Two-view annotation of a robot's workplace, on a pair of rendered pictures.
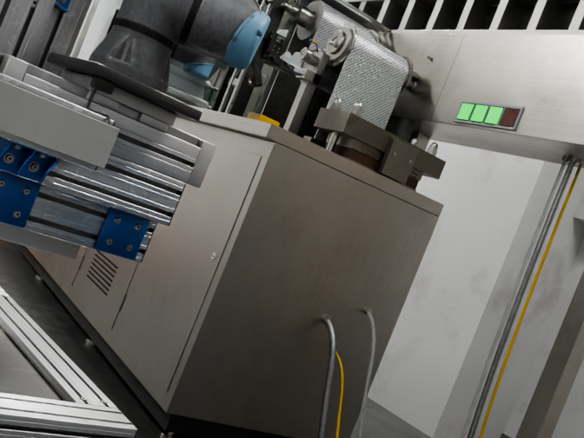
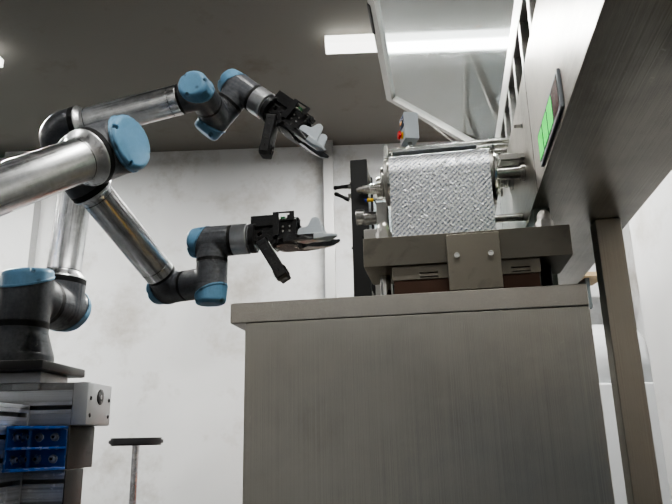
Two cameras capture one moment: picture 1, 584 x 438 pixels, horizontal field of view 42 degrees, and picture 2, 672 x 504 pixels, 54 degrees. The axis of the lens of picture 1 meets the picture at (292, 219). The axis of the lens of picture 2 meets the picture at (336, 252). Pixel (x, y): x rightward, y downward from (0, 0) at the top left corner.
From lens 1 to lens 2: 1.44 m
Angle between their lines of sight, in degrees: 45
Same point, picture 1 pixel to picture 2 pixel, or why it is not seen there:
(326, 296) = not seen: outside the picture
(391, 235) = (508, 371)
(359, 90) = (428, 214)
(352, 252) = (447, 423)
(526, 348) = not seen: outside the picture
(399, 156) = (468, 255)
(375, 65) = (435, 176)
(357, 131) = (386, 256)
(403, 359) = not seen: outside the picture
